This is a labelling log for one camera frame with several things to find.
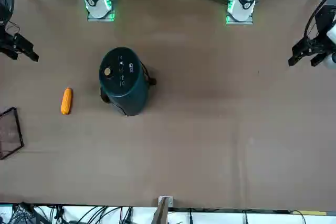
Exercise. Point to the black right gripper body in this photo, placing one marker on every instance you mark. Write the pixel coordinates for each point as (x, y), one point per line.
(5, 37)

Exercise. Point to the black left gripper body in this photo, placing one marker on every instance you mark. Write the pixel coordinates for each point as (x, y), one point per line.
(324, 16)

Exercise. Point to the yellow corn cob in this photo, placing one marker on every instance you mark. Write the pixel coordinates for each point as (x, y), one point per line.
(66, 101)

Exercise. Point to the dark green air fryer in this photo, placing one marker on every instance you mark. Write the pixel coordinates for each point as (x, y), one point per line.
(123, 77)

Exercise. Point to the grey metal mounting plate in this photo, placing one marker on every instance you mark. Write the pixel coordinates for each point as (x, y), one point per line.
(249, 21)
(110, 19)

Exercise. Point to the metal bracket with brown post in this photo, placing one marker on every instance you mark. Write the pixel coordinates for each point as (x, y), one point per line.
(165, 203)

